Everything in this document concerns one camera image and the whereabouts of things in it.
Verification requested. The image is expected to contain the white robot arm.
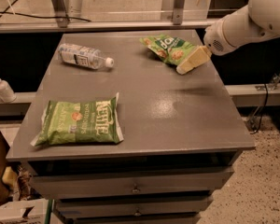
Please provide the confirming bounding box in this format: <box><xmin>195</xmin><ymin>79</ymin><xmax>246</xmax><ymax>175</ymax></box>
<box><xmin>176</xmin><ymin>0</ymin><xmax>280</xmax><ymax>75</ymax></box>

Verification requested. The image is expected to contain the white pump dispenser bottle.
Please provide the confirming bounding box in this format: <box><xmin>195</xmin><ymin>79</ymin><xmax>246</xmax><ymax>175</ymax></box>
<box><xmin>0</xmin><ymin>78</ymin><xmax>17</xmax><ymax>103</ymax></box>

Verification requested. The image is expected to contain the metal frame rail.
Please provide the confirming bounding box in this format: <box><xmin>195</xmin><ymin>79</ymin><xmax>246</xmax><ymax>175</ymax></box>
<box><xmin>0</xmin><ymin>0</ymin><xmax>216</xmax><ymax>33</ymax></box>

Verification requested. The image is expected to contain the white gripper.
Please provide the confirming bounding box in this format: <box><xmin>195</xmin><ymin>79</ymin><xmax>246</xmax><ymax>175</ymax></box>
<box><xmin>176</xmin><ymin>19</ymin><xmax>235</xmax><ymax>75</ymax></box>

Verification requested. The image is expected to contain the black cable on floor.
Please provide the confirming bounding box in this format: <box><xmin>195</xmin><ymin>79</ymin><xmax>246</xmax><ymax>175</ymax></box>
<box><xmin>0</xmin><ymin>11</ymin><xmax>91</xmax><ymax>23</ymax></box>

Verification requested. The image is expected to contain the white cardboard box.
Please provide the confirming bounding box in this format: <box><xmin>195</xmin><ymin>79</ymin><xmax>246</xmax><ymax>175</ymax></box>
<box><xmin>0</xmin><ymin>199</ymin><xmax>63</xmax><ymax>224</ymax></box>

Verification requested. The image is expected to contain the green Kettle chips bag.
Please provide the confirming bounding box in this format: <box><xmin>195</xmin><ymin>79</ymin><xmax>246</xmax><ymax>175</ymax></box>
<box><xmin>31</xmin><ymin>94</ymin><xmax>123</xmax><ymax>147</ymax></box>

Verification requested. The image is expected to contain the green rice chip bag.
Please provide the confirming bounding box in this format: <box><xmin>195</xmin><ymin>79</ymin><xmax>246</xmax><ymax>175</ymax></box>
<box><xmin>140</xmin><ymin>35</ymin><xmax>196</xmax><ymax>65</ymax></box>

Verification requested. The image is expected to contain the clear plastic water bottle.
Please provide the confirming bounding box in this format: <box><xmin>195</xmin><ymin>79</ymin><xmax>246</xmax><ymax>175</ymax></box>
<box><xmin>58</xmin><ymin>43</ymin><xmax>114</xmax><ymax>70</ymax></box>

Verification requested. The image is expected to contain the grey drawer cabinet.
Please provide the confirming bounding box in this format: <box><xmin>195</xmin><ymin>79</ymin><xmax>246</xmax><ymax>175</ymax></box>
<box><xmin>7</xmin><ymin>32</ymin><xmax>254</xmax><ymax>224</ymax></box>

